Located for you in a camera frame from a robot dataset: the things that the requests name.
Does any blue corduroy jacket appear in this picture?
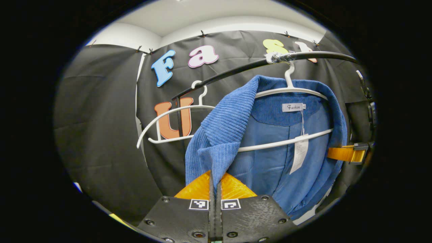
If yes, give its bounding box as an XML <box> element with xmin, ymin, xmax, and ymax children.
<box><xmin>185</xmin><ymin>75</ymin><xmax>348</xmax><ymax>220</ymax></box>

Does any white paper hang tag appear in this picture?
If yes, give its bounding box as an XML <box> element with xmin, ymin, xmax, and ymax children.
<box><xmin>290</xmin><ymin>134</ymin><xmax>309</xmax><ymax>175</ymax></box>

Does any white plastic clothes hanger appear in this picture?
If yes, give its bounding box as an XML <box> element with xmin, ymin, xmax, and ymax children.
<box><xmin>236</xmin><ymin>61</ymin><xmax>334</xmax><ymax>153</ymax></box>
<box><xmin>136</xmin><ymin>80</ymin><xmax>216</xmax><ymax>149</ymax></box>

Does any black clothes rack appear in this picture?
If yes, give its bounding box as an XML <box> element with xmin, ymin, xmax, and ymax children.
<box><xmin>171</xmin><ymin>51</ymin><xmax>357</xmax><ymax>137</ymax></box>

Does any yellow triangular object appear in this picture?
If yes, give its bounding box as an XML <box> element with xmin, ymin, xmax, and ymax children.
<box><xmin>108</xmin><ymin>213</ymin><xmax>130</xmax><ymax>230</ymax></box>

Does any black backdrop cloth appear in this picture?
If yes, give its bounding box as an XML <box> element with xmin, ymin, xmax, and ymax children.
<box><xmin>54</xmin><ymin>30</ymin><xmax>372</xmax><ymax>226</ymax></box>

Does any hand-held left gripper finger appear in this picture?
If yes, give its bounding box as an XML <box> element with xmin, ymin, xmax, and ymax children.
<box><xmin>138</xmin><ymin>170</ymin><xmax>216</xmax><ymax>243</ymax></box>
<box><xmin>216</xmin><ymin>172</ymin><xmax>298</xmax><ymax>243</ymax></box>

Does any grey tape wrap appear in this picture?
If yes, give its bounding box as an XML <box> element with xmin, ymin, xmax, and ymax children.
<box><xmin>265</xmin><ymin>52</ymin><xmax>297</xmax><ymax>64</ymax></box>

